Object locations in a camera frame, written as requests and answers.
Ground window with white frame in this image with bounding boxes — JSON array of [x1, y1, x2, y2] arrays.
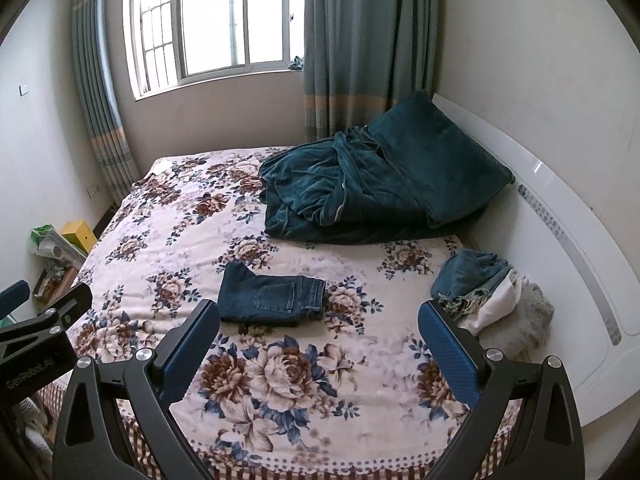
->
[[122, 0, 307, 102]]

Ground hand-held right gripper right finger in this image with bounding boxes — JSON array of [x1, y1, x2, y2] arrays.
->
[[417, 299, 586, 480]]

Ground teal velvet pillow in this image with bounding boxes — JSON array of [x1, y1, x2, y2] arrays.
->
[[367, 90, 516, 228]]

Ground green and white packet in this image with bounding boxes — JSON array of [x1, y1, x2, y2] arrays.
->
[[31, 224, 63, 256]]

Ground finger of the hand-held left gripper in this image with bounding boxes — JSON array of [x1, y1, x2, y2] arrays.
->
[[0, 282, 94, 356], [0, 280, 32, 321]]

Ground grey fuzzy cloth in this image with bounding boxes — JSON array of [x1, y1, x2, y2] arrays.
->
[[475, 282, 555, 356]]

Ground yellow box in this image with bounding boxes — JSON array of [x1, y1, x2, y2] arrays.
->
[[61, 219, 98, 253]]

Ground grey-blue curtain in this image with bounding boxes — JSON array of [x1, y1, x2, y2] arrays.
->
[[71, 0, 142, 206], [302, 0, 441, 143]]

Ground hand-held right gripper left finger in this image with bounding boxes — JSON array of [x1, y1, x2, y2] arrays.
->
[[52, 299, 221, 480]]

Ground white bed headboard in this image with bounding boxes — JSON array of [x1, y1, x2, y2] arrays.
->
[[431, 92, 640, 423]]

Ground cluttered wooden stand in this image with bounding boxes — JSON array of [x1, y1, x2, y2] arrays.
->
[[30, 247, 87, 306]]

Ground teal fringed scarf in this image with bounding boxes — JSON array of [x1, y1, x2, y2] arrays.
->
[[431, 250, 513, 318]]

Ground floral fleece blanket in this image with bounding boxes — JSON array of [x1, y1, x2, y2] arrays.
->
[[42, 145, 526, 480]]

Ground teal velvet quilt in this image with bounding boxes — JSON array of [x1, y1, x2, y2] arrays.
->
[[259, 127, 493, 245]]

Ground blue denim pants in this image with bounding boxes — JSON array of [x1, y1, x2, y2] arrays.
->
[[218, 261, 327, 328]]

